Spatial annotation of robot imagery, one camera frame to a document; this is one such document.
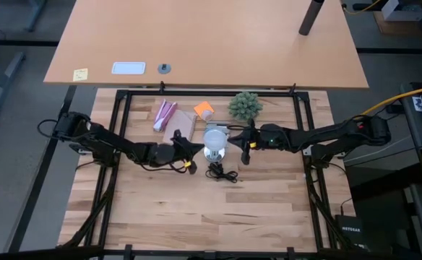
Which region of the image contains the black power cord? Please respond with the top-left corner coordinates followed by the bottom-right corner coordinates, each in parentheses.
top-left (205, 161), bottom-right (239, 183)

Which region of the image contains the dark grey cylinder post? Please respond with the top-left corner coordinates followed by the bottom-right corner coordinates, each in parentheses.
top-left (298, 0), bottom-right (326, 36)

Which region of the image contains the thin yellow cable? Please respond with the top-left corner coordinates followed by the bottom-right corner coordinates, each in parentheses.
top-left (343, 0), bottom-right (382, 15)

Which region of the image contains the tan wooden desk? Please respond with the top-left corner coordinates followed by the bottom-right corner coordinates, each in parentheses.
top-left (43, 0), bottom-right (369, 90)

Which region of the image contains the yellow sticky note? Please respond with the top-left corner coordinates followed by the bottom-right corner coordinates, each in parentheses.
top-left (72, 68), bottom-right (89, 82)

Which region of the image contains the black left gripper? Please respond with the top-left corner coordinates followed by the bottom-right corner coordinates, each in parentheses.
top-left (148, 129), bottom-right (205, 176)

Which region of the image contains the black aluminium table frame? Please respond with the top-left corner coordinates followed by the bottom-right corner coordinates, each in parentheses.
top-left (0, 82), bottom-right (378, 260)

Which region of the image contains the pink stapler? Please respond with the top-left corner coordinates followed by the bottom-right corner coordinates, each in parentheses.
top-left (152, 99), bottom-right (178, 133)

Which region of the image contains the white lightbulb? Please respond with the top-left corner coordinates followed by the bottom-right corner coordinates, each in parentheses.
top-left (202, 129), bottom-right (228, 150)

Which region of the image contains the thick yellow cable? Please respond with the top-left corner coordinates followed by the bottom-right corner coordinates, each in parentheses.
top-left (361, 83), bottom-right (422, 116)

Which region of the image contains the black Netgear box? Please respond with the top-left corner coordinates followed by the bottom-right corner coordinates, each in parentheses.
top-left (335, 214), bottom-right (363, 246)

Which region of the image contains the orange sticky note pad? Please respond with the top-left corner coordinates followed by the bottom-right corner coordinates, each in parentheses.
top-left (193, 100), bottom-right (215, 118)

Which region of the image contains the green potted plant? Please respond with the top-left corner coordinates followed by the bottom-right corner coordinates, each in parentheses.
top-left (228, 91), bottom-right (264, 122)

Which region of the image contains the chrome lamp base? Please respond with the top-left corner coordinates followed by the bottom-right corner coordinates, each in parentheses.
top-left (203, 146), bottom-right (227, 163)

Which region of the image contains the grey stapler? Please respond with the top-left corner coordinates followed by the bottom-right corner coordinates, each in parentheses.
top-left (206, 121), bottom-right (231, 137)

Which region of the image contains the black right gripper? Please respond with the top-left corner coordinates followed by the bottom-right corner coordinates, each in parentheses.
top-left (228, 120), bottom-right (286, 166)

